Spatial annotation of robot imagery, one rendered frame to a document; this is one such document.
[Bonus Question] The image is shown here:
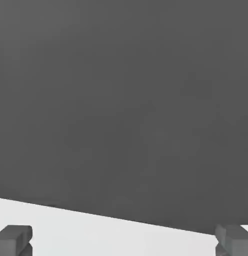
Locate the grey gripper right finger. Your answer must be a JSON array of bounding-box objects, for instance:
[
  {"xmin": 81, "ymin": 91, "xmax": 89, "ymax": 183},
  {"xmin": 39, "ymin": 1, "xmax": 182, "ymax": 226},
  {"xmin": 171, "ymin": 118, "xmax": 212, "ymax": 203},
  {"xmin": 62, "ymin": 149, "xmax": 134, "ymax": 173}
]
[{"xmin": 214, "ymin": 224, "xmax": 248, "ymax": 256}]

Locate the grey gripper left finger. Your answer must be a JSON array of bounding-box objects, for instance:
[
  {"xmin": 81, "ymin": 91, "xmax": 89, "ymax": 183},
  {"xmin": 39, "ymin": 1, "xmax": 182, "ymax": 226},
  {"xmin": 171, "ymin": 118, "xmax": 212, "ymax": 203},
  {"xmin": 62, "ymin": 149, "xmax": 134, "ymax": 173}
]
[{"xmin": 0, "ymin": 224, "xmax": 33, "ymax": 256}]

